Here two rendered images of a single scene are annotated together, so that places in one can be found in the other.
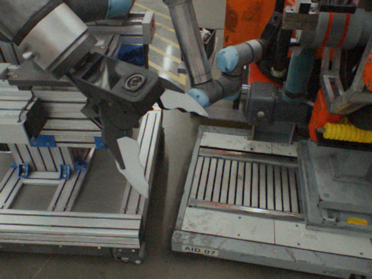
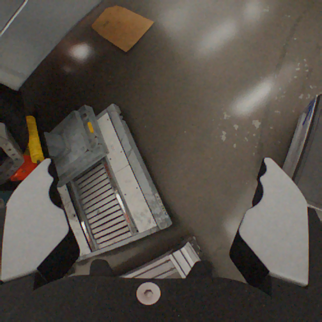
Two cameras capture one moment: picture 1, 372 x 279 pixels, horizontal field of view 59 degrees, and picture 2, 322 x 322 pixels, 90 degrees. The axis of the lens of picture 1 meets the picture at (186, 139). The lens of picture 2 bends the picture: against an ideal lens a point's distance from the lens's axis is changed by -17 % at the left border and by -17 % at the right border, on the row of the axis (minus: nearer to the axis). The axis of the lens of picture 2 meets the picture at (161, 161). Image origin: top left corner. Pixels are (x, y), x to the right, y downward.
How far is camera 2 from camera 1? 38 cm
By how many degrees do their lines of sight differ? 38
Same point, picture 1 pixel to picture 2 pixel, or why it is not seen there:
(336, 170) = (63, 151)
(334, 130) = (36, 153)
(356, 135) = (34, 138)
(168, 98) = (34, 237)
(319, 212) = (95, 149)
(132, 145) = (264, 235)
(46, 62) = not seen: outside the picture
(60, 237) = not seen: hidden behind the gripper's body
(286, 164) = (73, 188)
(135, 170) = (282, 188)
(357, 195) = (74, 133)
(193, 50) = not seen: hidden behind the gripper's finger
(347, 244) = (106, 128)
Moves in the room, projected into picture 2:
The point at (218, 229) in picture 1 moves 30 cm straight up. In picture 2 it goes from (140, 202) to (108, 211)
